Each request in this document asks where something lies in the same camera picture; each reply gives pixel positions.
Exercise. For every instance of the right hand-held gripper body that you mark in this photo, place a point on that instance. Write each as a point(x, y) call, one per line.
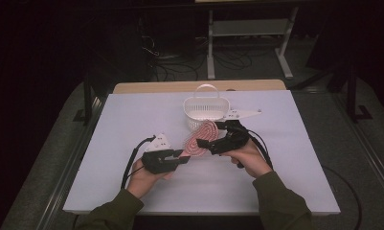
point(232, 137)

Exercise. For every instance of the person's left hand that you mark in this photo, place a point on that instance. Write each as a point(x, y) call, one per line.
point(145, 182)

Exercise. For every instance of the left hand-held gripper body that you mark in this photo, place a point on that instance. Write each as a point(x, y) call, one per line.
point(157, 159)

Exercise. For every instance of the black metal stand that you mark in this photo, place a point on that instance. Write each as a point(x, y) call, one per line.
point(352, 96)
point(88, 99)

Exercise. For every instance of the pink hairbrush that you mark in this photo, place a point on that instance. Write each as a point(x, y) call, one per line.
point(202, 137)

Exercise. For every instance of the person's right hand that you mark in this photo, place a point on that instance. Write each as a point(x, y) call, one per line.
point(250, 159)

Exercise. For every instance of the white metal desk frame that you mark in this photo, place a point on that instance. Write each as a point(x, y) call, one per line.
point(250, 27)

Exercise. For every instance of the white plastic basket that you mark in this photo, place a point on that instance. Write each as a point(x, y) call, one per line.
point(205, 107)

